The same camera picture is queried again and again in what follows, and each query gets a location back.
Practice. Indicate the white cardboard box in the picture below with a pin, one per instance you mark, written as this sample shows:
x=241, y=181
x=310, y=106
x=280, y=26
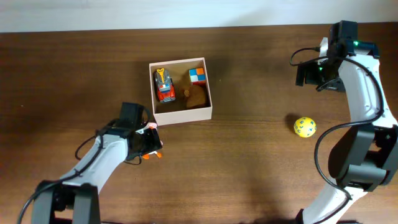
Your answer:
x=175, y=111

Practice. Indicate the red grey toy truck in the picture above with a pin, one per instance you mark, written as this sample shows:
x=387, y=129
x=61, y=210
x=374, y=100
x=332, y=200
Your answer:
x=164, y=85

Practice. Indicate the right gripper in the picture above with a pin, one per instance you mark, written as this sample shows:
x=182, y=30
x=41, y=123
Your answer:
x=310, y=78

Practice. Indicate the colourful puzzle cube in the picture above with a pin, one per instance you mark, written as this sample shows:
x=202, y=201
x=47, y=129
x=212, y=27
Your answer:
x=197, y=76

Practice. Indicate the white pink duck toy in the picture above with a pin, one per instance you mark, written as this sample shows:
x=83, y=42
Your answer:
x=150, y=141

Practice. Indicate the yellow letter ball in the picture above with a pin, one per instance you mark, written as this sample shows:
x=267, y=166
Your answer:
x=305, y=127

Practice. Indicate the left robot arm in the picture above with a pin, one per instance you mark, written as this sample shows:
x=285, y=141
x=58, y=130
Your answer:
x=74, y=198

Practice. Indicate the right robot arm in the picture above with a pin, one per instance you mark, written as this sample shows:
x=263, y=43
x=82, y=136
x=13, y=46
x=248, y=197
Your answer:
x=366, y=156

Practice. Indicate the brown plush toy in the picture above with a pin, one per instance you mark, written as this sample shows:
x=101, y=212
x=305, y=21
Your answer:
x=195, y=96

